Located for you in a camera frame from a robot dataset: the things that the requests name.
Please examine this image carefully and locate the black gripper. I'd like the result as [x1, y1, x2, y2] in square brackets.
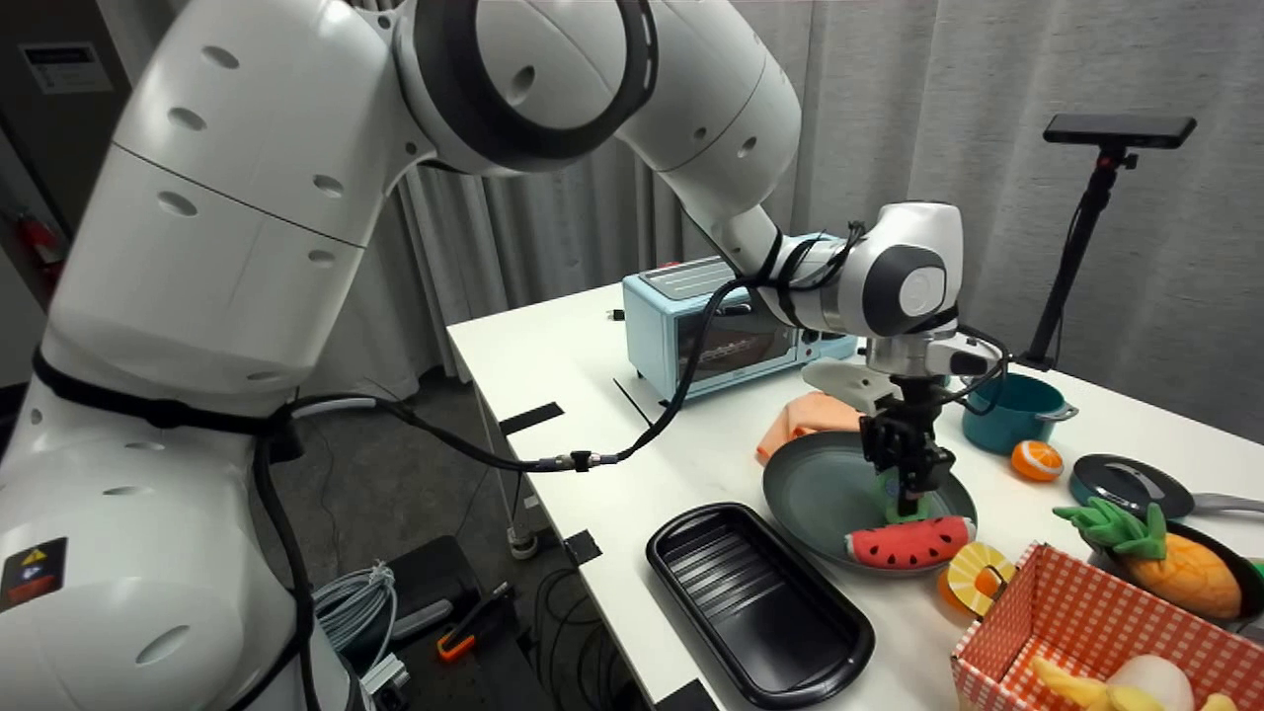
[862, 371, 959, 520]

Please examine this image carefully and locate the pineapple plush toy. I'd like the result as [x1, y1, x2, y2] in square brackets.
[1048, 494, 1247, 625]

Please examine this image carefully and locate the watermelon slice toy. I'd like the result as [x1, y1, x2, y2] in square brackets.
[840, 512, 978, 577]

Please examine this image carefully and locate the teal toy pot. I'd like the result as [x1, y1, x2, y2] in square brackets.
[959, 371, 1081, 459]

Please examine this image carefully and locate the orange half toy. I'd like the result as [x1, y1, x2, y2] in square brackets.
[1007, 436, 1067, 487]

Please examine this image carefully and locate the yellow pineapple slice toy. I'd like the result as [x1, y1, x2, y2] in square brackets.
[935, 536, 1019, 625]

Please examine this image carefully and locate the red checkered cardboard box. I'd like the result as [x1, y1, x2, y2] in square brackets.
[947, 540, 1264, 711]

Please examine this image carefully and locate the dark grey plate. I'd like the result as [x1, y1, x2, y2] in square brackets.
[757, 436, 978, 570]

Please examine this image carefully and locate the black grill tray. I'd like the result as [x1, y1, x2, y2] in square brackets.
[640, 496, 882, 711]

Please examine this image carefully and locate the light blue toaster oven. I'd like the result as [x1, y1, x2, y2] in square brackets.
[619, 258, 862, 408]

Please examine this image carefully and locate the grey curtain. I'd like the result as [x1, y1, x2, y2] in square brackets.
[311, 0, 1264, 448]

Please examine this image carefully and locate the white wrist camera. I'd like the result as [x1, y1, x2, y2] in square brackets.
[802, 358, 882, 412]

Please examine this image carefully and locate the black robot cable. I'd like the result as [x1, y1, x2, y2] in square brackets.
[254, 232, 872, 479]

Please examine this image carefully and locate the orange handled tool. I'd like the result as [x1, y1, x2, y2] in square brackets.
[435, 581, 515, 662]

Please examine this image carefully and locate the light blue cable bundle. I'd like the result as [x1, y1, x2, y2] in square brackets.
[311, 559, 406, 702]

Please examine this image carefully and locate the red wall fixture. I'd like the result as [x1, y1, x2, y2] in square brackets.
[9, 213, 66, 272]

